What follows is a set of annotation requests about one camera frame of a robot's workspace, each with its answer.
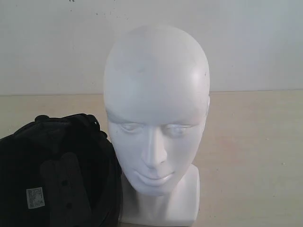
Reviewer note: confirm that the black helmet with tinted visor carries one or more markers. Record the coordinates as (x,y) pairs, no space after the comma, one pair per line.
(59,172)

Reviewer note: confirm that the white mannequin head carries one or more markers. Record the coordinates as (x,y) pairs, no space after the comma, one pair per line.
(156,95)

